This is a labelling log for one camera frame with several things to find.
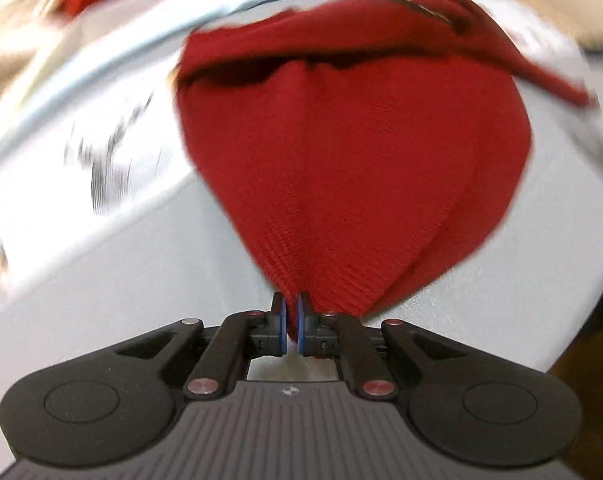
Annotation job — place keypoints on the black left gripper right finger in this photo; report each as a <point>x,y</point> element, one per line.
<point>476,408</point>

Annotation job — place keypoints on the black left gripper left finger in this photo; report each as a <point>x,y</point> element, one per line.
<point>115,402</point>

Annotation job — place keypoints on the dark red knit garment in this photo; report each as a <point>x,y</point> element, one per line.
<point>361,148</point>

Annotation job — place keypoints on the grey printed bed sheet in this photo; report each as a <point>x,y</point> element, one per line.
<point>109,232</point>

